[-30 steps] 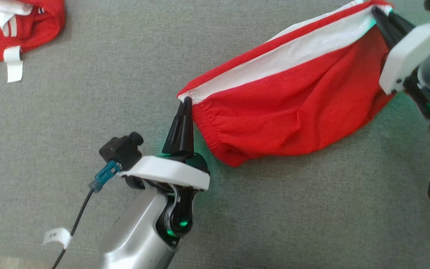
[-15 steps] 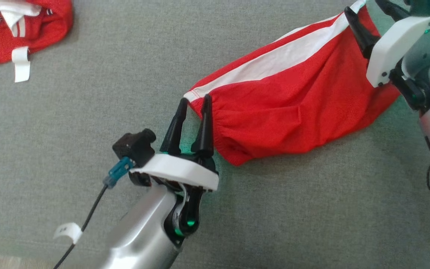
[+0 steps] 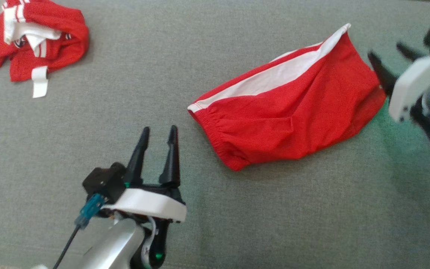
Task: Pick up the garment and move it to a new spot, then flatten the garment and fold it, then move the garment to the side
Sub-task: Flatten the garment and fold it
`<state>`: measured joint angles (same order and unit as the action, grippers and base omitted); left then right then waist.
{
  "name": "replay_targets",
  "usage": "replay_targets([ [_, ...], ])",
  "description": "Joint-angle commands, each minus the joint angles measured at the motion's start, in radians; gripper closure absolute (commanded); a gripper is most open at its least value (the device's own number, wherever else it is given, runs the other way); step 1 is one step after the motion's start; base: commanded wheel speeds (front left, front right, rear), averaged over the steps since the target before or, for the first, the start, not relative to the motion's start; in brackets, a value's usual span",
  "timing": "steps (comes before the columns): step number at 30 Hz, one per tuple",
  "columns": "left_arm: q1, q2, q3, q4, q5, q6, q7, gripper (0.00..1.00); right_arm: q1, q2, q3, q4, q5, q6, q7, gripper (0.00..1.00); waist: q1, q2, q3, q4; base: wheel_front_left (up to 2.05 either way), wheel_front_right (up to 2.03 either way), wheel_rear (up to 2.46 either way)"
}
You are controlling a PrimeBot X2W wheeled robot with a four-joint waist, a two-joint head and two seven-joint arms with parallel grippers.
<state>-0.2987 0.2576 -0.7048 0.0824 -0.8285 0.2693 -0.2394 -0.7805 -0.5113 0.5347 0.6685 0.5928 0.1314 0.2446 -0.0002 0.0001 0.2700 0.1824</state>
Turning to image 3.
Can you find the red shorts with white stripe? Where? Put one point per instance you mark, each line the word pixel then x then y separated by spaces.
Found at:
pixel 293 123

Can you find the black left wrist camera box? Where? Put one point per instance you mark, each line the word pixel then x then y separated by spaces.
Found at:
pixel 105 181

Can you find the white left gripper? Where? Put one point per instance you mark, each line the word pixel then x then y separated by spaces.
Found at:
pixel 151 203

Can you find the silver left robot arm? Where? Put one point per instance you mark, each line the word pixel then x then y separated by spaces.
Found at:
pixel 106 246

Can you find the red shirt with white sleeves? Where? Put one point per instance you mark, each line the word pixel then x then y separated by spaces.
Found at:
pixel 62 48

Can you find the large grey sofa chaise cushion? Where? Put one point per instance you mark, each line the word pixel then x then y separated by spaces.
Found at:
pixel 237 224

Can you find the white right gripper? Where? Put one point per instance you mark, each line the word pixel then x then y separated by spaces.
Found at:
pixel 413 86

